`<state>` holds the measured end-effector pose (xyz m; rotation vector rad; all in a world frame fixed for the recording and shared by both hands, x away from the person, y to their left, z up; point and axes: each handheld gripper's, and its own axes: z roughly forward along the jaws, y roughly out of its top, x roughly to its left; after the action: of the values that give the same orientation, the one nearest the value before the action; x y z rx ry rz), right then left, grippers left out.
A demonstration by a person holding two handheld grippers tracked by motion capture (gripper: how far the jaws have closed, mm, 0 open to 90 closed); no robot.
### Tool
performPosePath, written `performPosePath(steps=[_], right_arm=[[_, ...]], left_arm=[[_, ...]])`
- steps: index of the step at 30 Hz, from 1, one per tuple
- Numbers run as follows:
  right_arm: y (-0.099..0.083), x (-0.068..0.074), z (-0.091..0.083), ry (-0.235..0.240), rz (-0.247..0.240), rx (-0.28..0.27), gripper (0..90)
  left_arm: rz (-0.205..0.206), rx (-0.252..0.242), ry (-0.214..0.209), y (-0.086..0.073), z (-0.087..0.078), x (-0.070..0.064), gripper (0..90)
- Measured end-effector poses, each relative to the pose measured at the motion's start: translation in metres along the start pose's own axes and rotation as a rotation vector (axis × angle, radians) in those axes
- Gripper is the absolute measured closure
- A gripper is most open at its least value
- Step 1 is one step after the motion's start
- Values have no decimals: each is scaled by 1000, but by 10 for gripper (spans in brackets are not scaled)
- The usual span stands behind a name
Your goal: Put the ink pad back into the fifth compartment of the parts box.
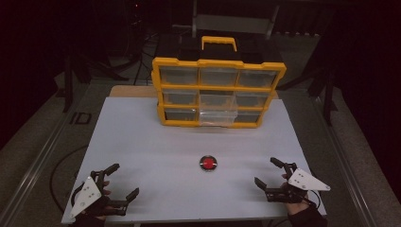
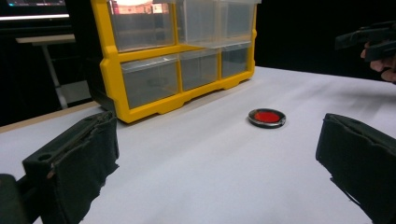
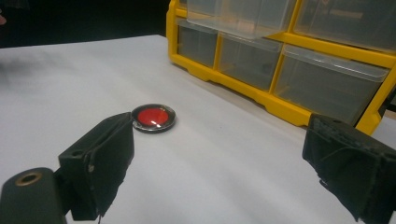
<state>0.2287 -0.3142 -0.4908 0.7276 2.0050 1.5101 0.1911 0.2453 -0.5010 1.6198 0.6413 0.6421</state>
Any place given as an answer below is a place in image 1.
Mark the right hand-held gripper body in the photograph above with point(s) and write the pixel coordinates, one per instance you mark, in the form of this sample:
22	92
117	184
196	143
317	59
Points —
307	181

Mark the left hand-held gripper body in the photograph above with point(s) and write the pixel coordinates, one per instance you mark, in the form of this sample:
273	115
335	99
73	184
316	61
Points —
86	195

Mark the round red black disc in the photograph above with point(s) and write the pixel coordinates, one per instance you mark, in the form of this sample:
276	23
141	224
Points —
208	163

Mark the clear plastic drawer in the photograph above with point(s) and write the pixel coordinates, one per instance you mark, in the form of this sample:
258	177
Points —
217	115

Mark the person's left hand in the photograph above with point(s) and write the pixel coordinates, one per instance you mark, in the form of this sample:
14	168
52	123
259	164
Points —
106	190

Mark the person's right hand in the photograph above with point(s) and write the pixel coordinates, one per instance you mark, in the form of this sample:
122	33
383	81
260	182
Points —
297	208

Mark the wooden board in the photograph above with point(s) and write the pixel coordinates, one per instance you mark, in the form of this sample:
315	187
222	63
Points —
132	91

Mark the black tripod stand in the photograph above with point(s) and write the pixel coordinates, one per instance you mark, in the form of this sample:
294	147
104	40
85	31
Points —
82	71
326	91

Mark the set of closed clear drawers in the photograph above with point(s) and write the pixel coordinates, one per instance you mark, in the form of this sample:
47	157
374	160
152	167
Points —
178	76

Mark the yellow black drawer organizer cabinet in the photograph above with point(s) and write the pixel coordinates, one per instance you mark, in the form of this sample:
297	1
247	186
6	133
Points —
217	64

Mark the aluminium floor rail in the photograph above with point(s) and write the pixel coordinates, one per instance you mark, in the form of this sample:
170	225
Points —
41	157
346	170

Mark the grey metal frame stand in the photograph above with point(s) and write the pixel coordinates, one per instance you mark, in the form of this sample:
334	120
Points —
233	23

